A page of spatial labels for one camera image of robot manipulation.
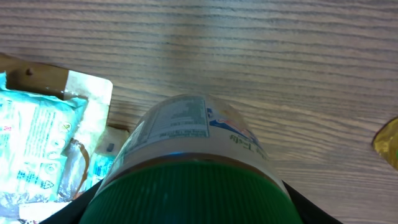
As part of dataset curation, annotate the teal white snack packet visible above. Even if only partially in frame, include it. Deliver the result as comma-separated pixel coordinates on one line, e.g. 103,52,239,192
1,72,88,201

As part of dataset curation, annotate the green lid white jar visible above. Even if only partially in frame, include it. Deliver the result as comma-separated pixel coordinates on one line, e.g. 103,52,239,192
80,95,302,224

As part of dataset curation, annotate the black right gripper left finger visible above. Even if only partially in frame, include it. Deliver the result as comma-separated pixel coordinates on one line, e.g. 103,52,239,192
40,180,102,224

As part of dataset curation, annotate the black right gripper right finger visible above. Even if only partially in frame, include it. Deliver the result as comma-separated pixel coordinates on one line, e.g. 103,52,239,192
283,181,342,224

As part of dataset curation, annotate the brown white snack packet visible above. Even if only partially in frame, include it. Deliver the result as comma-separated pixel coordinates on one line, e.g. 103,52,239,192
1,55,113,223

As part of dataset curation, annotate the yellow juice bottle silver cap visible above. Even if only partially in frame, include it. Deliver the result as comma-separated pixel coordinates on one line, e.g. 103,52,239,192
372,117,397,170

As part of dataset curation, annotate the teal white tissue pack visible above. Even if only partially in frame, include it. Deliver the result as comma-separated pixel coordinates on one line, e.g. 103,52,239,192
83,126,129,190

